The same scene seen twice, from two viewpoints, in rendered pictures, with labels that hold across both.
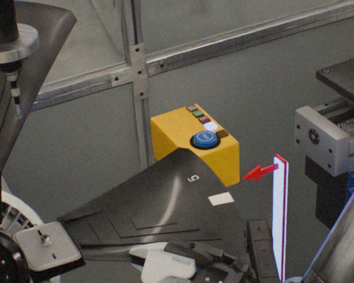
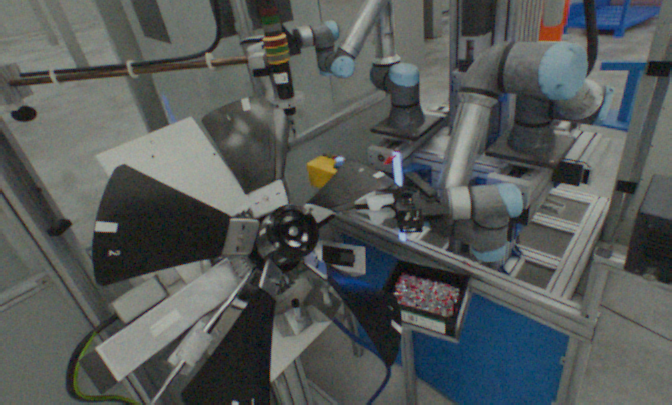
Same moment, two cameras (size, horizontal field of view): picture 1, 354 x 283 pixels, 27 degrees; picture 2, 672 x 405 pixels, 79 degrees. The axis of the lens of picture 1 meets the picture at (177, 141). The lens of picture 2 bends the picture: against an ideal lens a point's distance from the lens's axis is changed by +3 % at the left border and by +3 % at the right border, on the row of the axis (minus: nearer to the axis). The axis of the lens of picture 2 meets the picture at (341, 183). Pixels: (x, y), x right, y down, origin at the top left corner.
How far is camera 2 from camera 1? 36 cm
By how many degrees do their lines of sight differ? 16
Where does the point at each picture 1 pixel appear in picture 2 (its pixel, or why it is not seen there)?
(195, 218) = (373, 184)
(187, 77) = (300, 152)
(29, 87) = (283, 134)
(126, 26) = not seen: hidden behind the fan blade
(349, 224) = (452, 160)
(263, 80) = (334, 147)
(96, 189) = not seen: hidden behind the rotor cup
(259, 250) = (418, 182)
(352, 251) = (457, 172)
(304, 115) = (373, 149)
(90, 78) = not seen: hidden behind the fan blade
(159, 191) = (349, 178)
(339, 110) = (386, 144)
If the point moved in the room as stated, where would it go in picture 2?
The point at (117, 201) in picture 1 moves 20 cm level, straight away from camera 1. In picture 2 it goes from (332, 187) to (300, 160)
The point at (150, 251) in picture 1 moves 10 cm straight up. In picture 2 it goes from (368, 198) to (363, 160)
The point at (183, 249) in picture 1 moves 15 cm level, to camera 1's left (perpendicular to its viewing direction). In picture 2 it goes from (385, 190) to (325, 211)
